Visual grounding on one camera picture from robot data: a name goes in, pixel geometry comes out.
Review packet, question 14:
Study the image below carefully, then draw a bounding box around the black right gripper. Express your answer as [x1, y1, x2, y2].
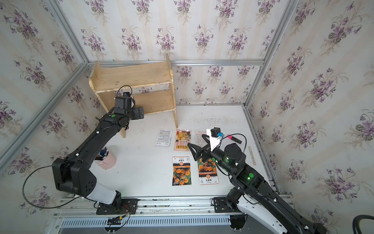
[188, 133, 236, 177]

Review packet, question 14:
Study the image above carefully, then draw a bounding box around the pink white seed packet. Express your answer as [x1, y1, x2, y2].
[195, 130, 206, 147]

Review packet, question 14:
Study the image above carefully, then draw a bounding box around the colourful cartoon seed packet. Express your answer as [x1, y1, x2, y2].
[174, 129, 191, 151]

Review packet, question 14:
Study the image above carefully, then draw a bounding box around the orange marigold seed packet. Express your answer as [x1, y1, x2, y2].
[172, 157, 191, 186]

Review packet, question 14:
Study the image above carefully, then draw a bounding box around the orange flower seed packet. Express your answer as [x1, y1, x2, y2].
[197, 159, 219, 185]

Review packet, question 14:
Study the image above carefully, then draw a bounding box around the white printed seed packet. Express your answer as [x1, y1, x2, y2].
[155, 130, 173, 147]

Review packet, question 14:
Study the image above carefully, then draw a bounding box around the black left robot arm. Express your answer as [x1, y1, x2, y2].
[50, 91, 144, 214]

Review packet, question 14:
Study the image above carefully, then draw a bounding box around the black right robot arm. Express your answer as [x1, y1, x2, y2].
[188, 134, 327, 234]

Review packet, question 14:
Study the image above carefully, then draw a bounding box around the wooden two-tier shelf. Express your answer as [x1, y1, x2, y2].
[89, 54, 178, 128]

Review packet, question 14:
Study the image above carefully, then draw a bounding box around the pink marker pen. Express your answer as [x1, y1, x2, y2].
[228, 135, 242, 144]

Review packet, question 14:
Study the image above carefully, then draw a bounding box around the pink pen cup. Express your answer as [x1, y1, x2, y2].
[94, 147, 116, 170]

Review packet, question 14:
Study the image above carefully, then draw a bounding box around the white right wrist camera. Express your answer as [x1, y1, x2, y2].
[206, 127, 224, 152]

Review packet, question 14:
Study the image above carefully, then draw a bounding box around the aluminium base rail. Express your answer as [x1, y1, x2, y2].
[43, 194, 296, 229]

